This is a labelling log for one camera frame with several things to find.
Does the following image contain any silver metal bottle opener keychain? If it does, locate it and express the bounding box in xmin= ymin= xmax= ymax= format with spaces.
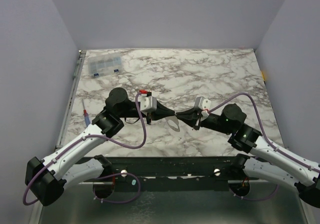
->
xmin=165 ymin=116 xmax=180 ymax=132

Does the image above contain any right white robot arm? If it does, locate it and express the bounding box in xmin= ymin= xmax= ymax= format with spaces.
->
xmin=176 ymin=104 xmax=320 ymax=208

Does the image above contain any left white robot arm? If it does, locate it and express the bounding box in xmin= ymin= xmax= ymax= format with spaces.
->
xmin=22 ymin=87 xmax=175 ymax=206

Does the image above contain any clear plastic organizer box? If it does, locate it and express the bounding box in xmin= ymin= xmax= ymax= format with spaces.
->
xmin=87 ymin=53 xmax=123 ymax=78

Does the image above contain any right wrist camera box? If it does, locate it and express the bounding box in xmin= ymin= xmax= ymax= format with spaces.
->
xmin=194 ymin=96 xmax=211 ymax=118

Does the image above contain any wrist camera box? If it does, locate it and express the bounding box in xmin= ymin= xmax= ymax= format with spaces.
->
xmin=194 ymin=96 xmax=211 ymax=118
xmin=139 ymin=90 xmax=157 ymax=115

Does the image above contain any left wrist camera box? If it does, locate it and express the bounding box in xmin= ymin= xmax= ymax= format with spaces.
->
xmin=139 ymin=90 xmax=157 ymax=115

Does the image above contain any blue handled screwdriver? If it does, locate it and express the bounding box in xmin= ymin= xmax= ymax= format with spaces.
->
xmin=81 ymin=99 xmax=91 ymax=126

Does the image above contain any aluminium frame rail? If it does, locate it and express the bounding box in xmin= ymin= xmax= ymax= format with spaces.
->
xmin=54 ymin=50 xmax=87 ymax=150

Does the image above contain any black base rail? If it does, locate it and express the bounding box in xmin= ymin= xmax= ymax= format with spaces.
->
xmin=93 ymin=154 xmax=250 ymax=193

